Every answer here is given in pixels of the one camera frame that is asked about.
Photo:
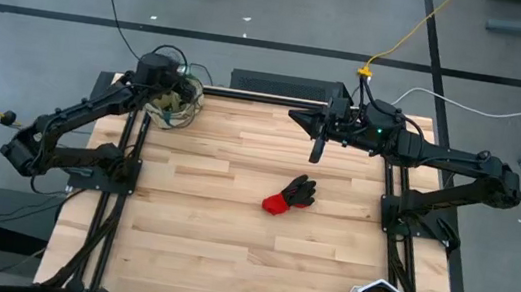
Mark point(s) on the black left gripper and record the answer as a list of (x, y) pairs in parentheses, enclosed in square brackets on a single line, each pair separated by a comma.
[(184, 90)]

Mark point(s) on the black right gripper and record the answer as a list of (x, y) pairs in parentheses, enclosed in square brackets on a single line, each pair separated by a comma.
[(340, 134)]

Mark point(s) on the red and black gardening glove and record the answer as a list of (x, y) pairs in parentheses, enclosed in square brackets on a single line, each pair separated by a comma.
[(294, 193)]

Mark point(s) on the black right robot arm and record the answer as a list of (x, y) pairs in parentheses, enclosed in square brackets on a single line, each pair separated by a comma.
[(450, 158)]

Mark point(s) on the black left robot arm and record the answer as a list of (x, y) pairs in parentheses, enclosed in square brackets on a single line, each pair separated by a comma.
[(78, 112)]

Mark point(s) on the black perforated computer tower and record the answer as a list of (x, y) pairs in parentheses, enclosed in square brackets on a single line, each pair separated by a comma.
[(288, 86)]

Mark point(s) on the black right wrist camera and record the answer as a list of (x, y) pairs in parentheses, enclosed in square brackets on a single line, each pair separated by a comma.
[(338, 111)]

